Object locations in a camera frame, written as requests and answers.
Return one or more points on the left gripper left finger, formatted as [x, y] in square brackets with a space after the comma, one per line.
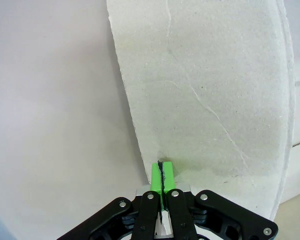
[142, 220]

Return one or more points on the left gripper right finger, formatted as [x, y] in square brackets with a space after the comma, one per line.
[185, 220]

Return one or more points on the brown cardboard box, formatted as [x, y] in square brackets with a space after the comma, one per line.
[202, 75]

